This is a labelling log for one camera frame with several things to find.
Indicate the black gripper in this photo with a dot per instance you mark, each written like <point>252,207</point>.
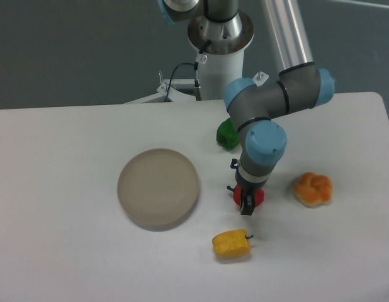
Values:
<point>248,183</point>

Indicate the red bell pepper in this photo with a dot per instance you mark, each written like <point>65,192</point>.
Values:
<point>237,193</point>

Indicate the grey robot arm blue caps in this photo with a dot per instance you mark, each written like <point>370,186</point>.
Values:
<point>220,32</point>

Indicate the yellow bell pepper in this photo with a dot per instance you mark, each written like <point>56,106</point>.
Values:
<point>232,244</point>

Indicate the green bell pepper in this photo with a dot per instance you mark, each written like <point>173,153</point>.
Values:
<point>226,135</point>

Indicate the knotted bread roll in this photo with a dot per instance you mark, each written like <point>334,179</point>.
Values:
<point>312,189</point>

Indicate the beige round plate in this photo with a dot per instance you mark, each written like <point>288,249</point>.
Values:
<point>158,188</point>

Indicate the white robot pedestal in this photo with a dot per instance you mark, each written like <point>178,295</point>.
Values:
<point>216,71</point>

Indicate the white base frame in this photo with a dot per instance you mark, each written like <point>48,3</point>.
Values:
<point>181,91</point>

